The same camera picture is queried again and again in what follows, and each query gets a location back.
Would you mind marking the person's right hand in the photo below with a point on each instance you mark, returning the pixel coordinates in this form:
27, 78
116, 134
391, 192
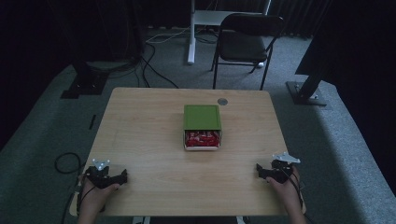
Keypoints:
285, 193

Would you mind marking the person's left hand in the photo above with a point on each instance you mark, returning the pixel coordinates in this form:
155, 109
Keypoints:
96, 197

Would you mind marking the black folding chair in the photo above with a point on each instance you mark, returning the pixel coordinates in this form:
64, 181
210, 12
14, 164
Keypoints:
243, 43

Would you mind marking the black stand base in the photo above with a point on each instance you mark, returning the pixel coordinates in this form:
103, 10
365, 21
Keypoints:
84, 85
306, 93

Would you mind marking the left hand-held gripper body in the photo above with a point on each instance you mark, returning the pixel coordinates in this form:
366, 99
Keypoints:
99, 177

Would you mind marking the row of red packets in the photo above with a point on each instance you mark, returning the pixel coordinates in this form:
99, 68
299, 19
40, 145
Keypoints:
202, 139

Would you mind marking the grey round table grommet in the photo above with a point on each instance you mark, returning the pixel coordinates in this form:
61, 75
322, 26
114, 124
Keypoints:
222, 101

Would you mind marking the tray of red packets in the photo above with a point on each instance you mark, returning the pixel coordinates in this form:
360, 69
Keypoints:
202, 148

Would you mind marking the green box lid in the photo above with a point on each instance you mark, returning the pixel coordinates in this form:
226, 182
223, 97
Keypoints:
202, 117

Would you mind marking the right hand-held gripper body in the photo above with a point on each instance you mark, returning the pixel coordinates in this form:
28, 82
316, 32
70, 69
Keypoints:
281, 171

